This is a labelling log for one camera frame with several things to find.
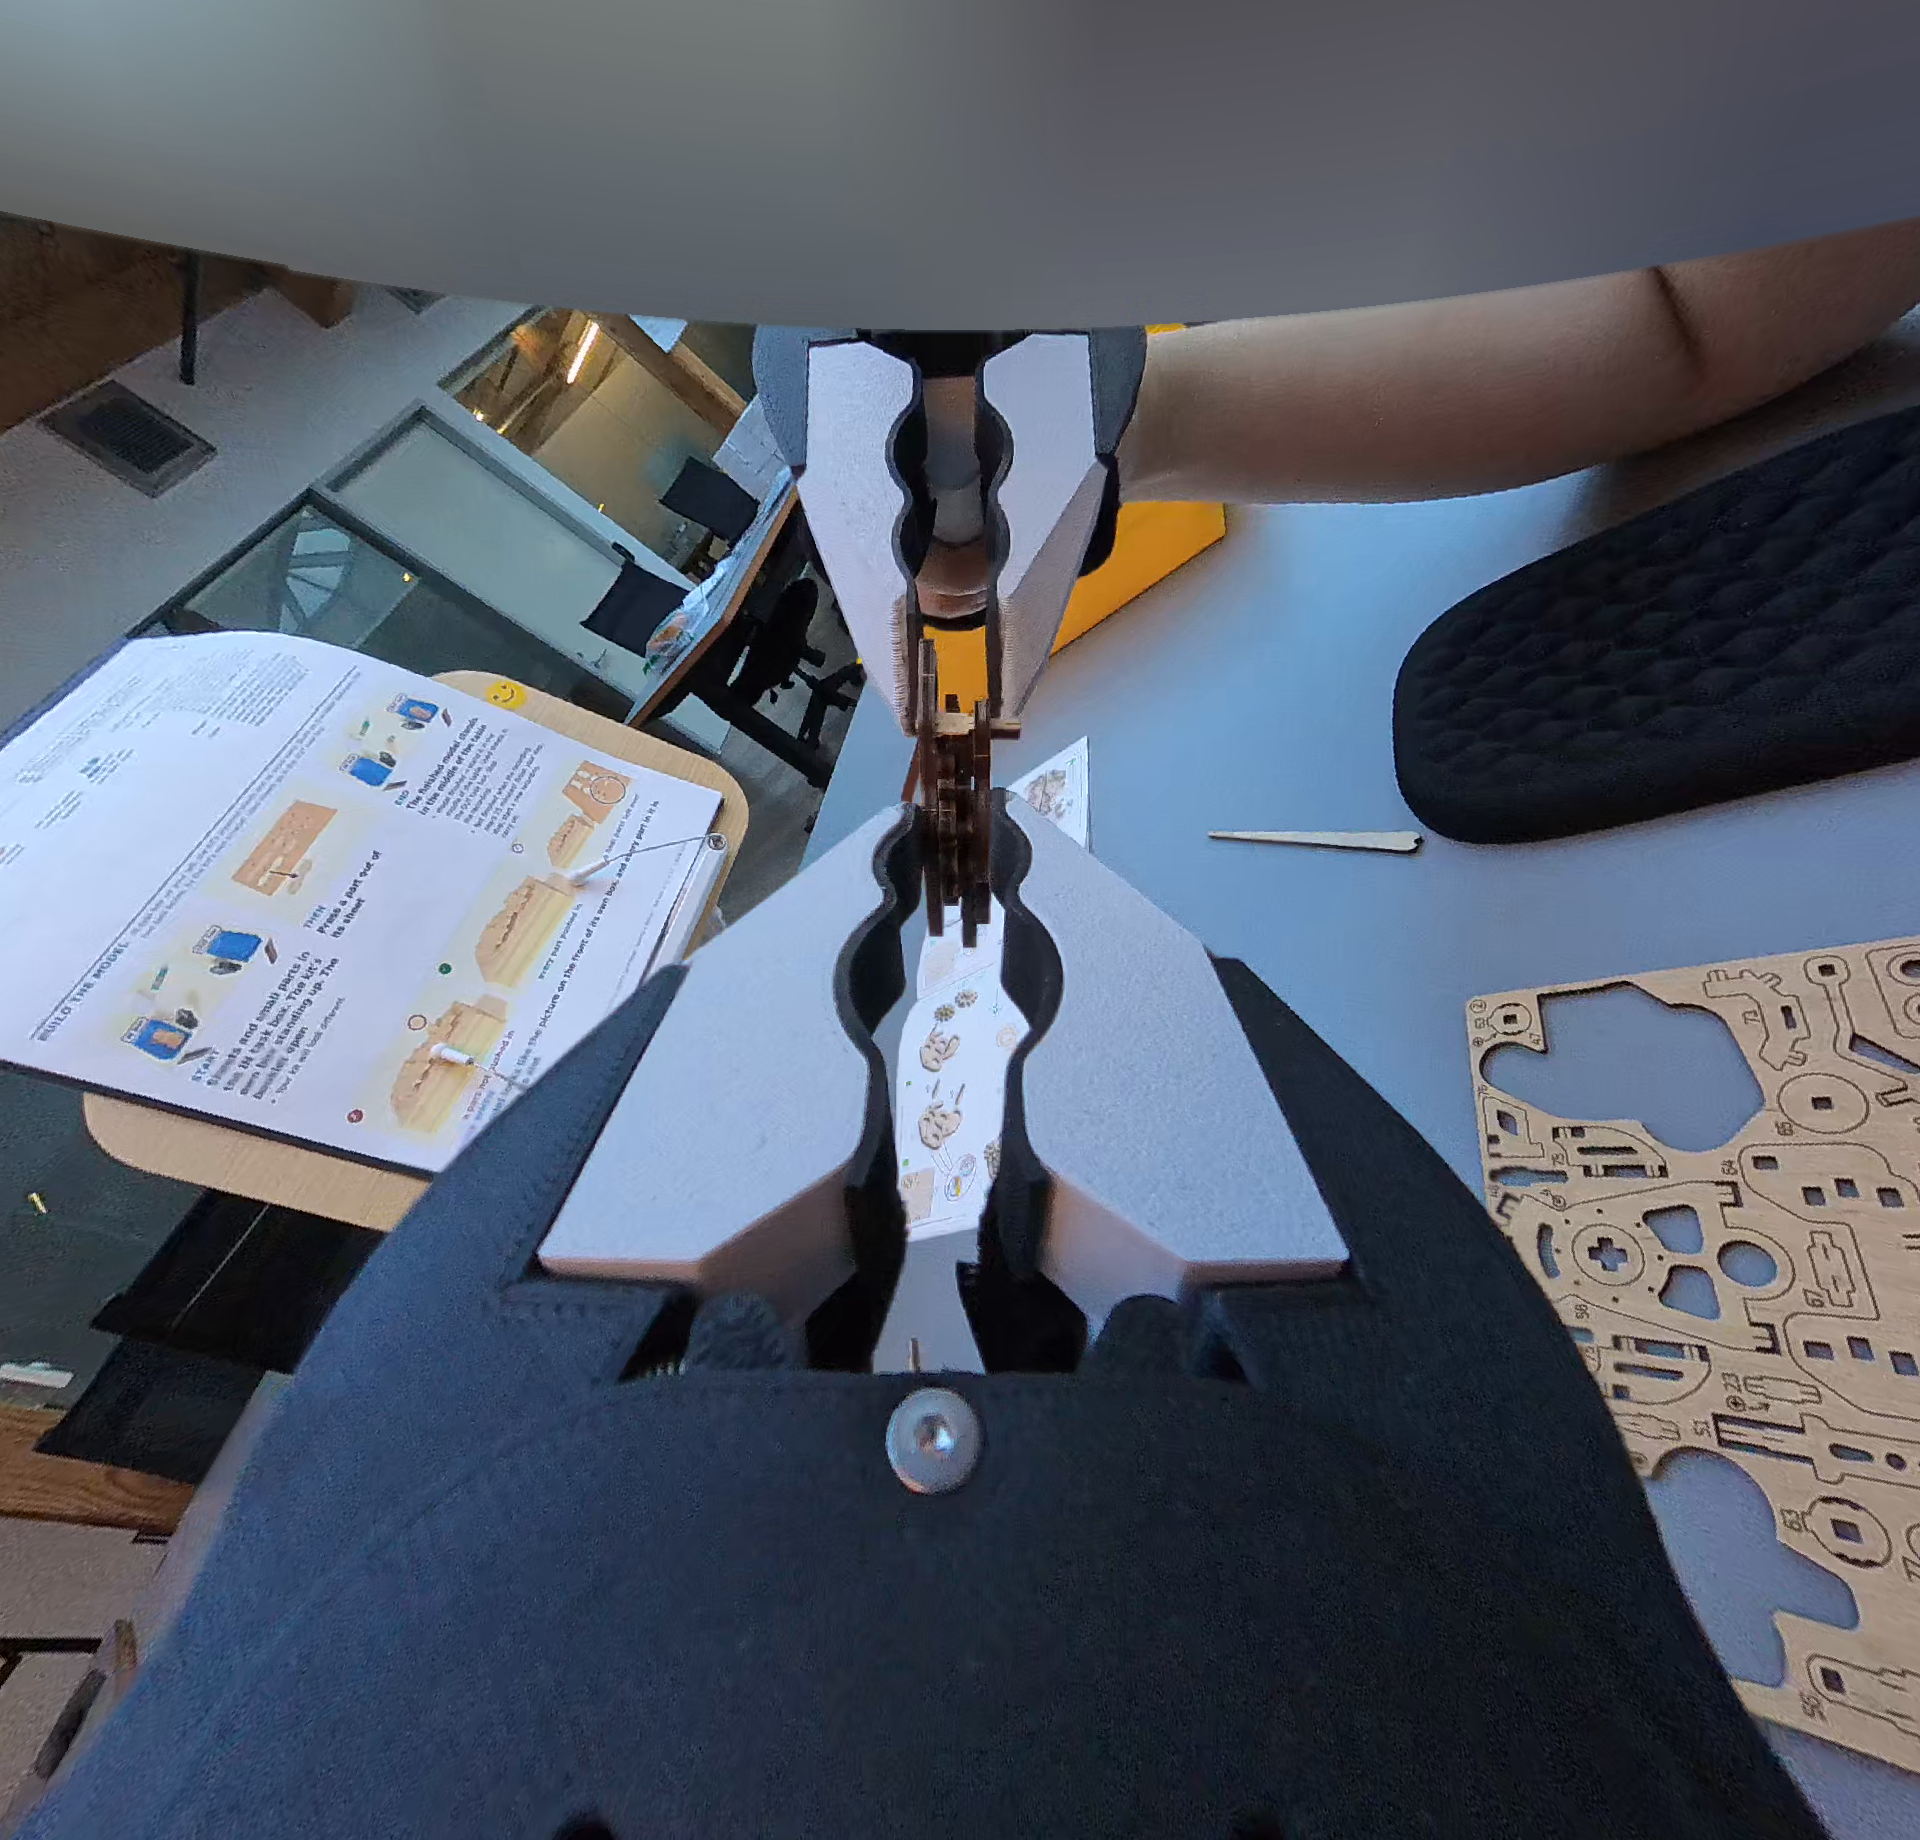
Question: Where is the wooden office table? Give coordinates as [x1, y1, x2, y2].
[621, 468, 841, 740]

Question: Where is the white instruction booklet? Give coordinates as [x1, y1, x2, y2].
[898, 738, 1095, 1242]

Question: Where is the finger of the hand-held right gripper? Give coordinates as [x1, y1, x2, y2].
[805, 336, 939, 740]
[967, 333, 1115, 735]

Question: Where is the person's right forearm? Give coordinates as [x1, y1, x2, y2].
[1116, 262, 1920, 509]

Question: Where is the wooden gear assembly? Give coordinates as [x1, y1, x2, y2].
[900, 637, 1024, 949]

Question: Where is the black office chair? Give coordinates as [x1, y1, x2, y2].
[697, 577, 870, 762]

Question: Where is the laser-cut wooden parts sheet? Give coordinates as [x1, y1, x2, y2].
[1468, 936, 1920, 1782]

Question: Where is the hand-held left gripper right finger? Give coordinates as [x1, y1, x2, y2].
[981, 802, 1351, 1373]

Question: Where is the yellow flat board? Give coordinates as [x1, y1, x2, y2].
[1049, 498, 1229, 659]

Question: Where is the grey desk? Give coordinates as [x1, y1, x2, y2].
[719, 356, 1920, 1840]

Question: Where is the printed instruction sheet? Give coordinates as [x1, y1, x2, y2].
[0, 633, 728, 1175]

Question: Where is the task instruction sheet on stand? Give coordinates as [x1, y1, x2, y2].
[81, 670, 753, 1235]

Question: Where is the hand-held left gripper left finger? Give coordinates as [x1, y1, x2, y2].
[535, 802, 918, 1373]

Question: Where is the black cushioned pad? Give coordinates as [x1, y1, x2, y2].
[1393, 407, 1920, 845]

